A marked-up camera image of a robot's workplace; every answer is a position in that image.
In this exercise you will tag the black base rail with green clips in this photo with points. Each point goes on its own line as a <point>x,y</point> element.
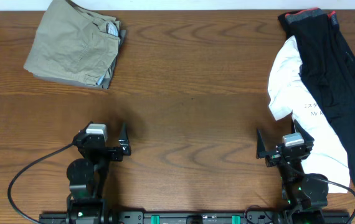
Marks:
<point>250,216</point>

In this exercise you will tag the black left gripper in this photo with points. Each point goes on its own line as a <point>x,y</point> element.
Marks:
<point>115,157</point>

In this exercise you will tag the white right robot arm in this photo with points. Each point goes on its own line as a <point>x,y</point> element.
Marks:
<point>305,193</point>

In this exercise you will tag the black garment with red trim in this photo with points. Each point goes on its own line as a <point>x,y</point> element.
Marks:
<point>328,70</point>

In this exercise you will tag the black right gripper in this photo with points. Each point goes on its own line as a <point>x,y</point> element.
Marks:
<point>274,157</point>

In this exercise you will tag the olive green shorts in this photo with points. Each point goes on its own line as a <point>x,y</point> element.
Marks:
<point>72,42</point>

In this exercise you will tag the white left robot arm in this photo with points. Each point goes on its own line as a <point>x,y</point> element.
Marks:
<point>87,176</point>

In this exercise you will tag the white printed t-shirt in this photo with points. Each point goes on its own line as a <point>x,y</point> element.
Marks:
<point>289,96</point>

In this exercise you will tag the grey folded shorts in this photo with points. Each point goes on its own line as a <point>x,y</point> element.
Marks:
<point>104,81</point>

